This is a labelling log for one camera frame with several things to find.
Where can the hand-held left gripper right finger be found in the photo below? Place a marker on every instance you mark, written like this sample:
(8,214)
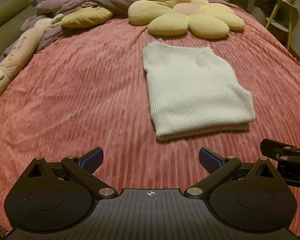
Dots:
(210,162)

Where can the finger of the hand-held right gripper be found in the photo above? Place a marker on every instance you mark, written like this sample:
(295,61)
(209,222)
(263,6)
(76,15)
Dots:
(272,146)

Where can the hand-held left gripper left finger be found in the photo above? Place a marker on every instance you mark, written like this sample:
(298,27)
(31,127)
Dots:
(91,161)

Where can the white knitted sweater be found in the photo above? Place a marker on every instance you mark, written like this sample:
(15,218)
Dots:
(192,90)

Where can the pink ribbed blanket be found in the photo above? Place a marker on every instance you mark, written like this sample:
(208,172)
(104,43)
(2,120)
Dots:
(77,92)

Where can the long cream plush toy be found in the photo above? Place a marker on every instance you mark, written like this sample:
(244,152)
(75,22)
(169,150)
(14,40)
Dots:
(15,52)

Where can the yellow side table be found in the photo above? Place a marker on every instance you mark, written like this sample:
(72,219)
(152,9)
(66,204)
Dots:
(288,7)

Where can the dark cloth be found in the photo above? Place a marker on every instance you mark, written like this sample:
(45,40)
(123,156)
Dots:
(265,6)

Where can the yellow oval pillow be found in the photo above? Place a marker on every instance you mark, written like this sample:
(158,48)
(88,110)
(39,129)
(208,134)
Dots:
(86,17)

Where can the yellow flower-shaped pillow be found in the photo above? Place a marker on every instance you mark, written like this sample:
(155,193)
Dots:
(170,22)

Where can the purple duvet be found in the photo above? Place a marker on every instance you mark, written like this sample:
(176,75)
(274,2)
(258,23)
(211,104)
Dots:
(100,0)

